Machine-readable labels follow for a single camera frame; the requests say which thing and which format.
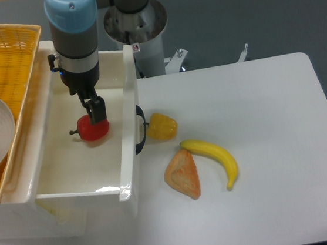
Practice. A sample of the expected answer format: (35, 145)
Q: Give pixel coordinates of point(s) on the yellow woven basket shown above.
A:
(18, 48)

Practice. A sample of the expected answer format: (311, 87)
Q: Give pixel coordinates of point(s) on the white drawer cabinet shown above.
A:
(21, 215)

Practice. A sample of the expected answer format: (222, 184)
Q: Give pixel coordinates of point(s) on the orange toy bread slice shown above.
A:
(181, 175)

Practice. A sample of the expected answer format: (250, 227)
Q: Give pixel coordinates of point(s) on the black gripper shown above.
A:
(80, 74)

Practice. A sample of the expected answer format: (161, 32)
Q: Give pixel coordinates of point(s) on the yellow toy bell pepper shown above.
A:
(161, 127)

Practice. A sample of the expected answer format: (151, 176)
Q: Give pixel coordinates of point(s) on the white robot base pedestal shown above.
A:
(143, 31)

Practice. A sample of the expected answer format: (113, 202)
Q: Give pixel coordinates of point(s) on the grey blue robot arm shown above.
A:
(73, 28)

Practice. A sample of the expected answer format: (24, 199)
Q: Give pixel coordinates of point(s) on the yellow toy banana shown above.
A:
(216, 152)

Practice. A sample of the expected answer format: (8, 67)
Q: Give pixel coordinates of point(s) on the white metal frame bracket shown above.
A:
(243, 54)

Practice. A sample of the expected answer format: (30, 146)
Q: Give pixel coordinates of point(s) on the red toy bell pepper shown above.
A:
(89, 132)

